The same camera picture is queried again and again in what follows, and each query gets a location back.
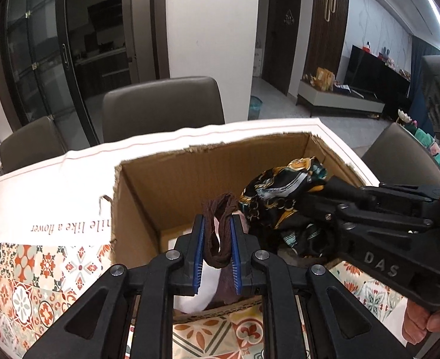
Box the black gold patterned scarf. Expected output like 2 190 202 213
238 156 327 258

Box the white microfiber cloth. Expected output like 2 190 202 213
173 265 221 314

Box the dark brown hair band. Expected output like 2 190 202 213
202 193 238 269

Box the purple fluffy towel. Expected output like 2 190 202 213
205 209 249 310

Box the right hand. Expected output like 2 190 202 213
402 299 440 345

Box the grey chair right side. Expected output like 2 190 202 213
362 123 440 186

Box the grey chair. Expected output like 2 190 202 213
102 76 225 143
362 123 440 186
0 116 67 174

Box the colourful patterned table runner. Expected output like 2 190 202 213
0 237 412 359

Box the white low tv cabinet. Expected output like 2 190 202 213
296 81 384 118

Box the black television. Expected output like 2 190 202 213
344 45 412 118

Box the white tablecloth with text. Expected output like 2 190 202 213
0 117 412 349

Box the brown cardboard box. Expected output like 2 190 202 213
111 131 379 268

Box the green waste basket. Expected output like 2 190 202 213
248 96 263 121

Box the grey chair far left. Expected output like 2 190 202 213
0 116 67 174

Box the grey chair far middle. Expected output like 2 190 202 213
102 76 225 143

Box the dark wooden door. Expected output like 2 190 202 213
261 0 301 95

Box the black framed glass sliding door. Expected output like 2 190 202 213
0 0 170 150

